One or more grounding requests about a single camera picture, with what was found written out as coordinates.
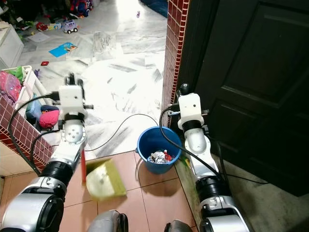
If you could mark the black panelled door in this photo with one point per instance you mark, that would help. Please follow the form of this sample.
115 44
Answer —
256 72

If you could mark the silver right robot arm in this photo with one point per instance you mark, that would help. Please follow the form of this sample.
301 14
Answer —
215 183

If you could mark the crumpled silver rubbish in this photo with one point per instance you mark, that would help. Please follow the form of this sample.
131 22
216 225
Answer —
158 156

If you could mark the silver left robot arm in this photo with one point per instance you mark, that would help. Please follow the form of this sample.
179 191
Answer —
50 193

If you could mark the small red flat toy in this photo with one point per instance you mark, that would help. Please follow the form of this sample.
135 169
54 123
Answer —
45 63

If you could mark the white cabinet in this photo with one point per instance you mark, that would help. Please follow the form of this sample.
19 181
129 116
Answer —
9 47

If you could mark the red rubbish piece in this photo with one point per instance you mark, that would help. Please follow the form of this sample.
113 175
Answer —
167 155

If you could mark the silver robot leg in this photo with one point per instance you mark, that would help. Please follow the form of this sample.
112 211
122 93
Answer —
181 227
108 222

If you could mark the dark blue floor mat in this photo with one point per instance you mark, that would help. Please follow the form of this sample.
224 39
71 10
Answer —
155 6

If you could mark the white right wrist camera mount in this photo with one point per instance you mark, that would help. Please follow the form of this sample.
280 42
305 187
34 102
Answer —
190 108

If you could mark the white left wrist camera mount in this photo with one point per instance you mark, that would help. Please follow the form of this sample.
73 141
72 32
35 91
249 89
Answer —
72 99

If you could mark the silver right robot leg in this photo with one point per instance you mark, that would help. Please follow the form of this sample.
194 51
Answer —
181 227

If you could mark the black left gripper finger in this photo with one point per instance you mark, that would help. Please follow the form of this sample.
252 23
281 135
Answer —
71 76

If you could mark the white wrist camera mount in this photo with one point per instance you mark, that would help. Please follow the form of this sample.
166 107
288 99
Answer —
190 108
72 99

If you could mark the white purple toy car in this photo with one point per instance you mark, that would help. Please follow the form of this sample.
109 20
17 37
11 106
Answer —
70 27

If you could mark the red blue toy heap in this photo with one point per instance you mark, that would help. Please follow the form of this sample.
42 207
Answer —
81 7

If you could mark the pink red cloth bundle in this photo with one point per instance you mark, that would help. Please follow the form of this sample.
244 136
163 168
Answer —
49 119

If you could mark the white plastic basket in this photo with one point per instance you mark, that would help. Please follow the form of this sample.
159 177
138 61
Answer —
29 84

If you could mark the blue plastic bucket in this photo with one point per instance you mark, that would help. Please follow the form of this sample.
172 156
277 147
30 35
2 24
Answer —
152 140

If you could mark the blue picture book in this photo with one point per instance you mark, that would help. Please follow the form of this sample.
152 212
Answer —
63 49

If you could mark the pink patterned bag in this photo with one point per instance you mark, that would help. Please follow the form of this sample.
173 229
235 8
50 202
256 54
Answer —
10 87

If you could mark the silver left robot leg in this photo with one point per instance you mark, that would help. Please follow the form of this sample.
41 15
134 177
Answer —
108 222

